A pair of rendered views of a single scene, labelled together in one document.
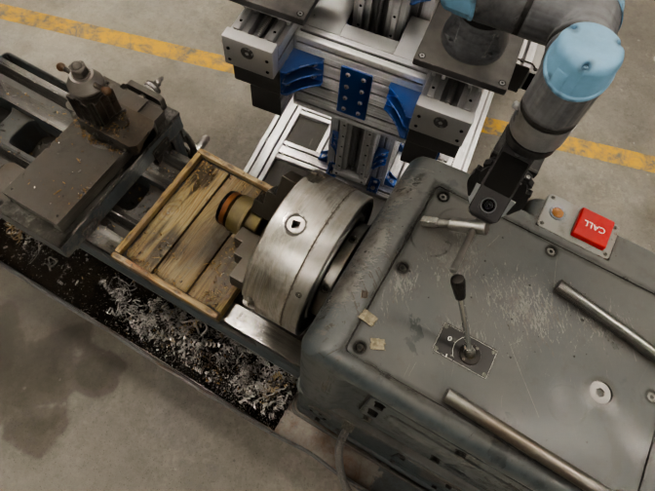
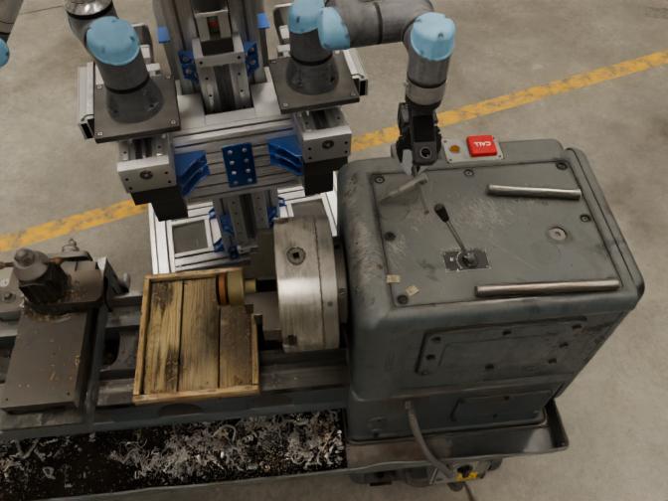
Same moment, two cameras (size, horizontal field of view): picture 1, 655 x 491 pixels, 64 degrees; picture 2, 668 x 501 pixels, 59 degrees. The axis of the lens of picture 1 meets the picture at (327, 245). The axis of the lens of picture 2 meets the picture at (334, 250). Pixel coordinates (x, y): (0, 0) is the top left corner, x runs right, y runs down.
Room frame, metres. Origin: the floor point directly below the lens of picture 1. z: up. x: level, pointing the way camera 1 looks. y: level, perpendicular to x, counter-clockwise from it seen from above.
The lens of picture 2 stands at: (-0.25, 0.33, 2.27)
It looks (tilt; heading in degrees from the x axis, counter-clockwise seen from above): 55 degrees down; 331
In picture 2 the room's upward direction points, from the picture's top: straight up
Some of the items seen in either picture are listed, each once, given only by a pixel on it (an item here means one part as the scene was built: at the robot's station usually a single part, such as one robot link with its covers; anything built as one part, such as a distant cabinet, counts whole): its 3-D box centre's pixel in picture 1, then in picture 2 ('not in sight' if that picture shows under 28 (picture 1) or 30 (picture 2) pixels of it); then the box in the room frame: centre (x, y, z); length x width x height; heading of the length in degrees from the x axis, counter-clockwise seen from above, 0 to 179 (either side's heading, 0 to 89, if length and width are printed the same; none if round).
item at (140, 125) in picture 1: (113, 124); (64, 293); (0.75, 0.55, 0.99); 0.20 x 0.10 x 0.05; 67
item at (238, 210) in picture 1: (244, 216); (238, 288); (0.50, 0.18, 1.08); 0.09 x 0.09 x 0.09; 67
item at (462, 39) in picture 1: (480, 23); (311, 63); (0.99, -0.28, 1.21); 0.15 x 0.15 x 0.10
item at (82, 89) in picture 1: (83, 79); (29, 262); (0.76, 0.58, 1.13); 0.08 x 0.08 x 0.03
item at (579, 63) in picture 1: (570, 77); (429, 49); (0.47, -0.26, 1.60); 0.09 x 0.08 x 0.11; 163
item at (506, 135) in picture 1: (520, 153); (419, 114); (0.47, -0.26, 1.44); 0.09 x 0.08 x 0.12; 157
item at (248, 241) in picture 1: (249, 265); (269, 318); (0.39, 0.15, 1.09); 0.12 x 0.11 x 0.05; 157
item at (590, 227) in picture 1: (592, 229); (481, 146); (0.47, -0.46, 1.26); 0.06 x 0.06 x 0.02; 67
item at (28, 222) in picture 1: (82, 156); (42, 342); (0.70, 0.66, 0.90); 0.47 x 0.30 x 0.06; 157
